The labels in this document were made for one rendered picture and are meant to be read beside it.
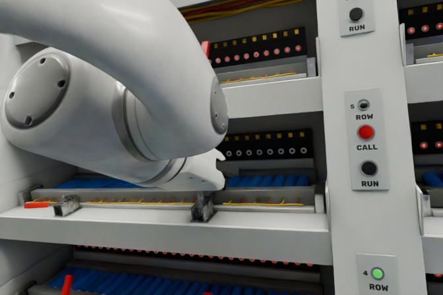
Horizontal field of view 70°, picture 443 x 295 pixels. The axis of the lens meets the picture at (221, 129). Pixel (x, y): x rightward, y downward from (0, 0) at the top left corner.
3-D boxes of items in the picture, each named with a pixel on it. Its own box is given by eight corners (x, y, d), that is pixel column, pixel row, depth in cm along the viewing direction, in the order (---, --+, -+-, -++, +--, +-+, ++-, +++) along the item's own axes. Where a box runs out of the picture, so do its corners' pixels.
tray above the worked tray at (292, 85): (324, 110, 42) (315, 2, 40) (6, 137, 63) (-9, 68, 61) (327, 97, 61) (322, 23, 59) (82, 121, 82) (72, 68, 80)
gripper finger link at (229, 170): (185, 164, 39) (180, 172, 44) (245, 171, 41) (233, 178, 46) (186, 155, 39) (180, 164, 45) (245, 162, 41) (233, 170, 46)
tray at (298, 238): (333, 266, 39) (327, 192, 38) (-3, 238, 60) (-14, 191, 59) (335, 202, 57) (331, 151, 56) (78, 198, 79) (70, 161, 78)
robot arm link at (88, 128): (185, 101, 34) (114, 114, 37) (100, 24, 22) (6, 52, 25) (182, 179, 31) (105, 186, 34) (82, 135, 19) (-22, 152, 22)
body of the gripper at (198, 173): (110, 183, 36) (161, 197, 46) (190, 182, 33) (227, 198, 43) (121, 122, 39) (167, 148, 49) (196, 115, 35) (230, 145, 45)
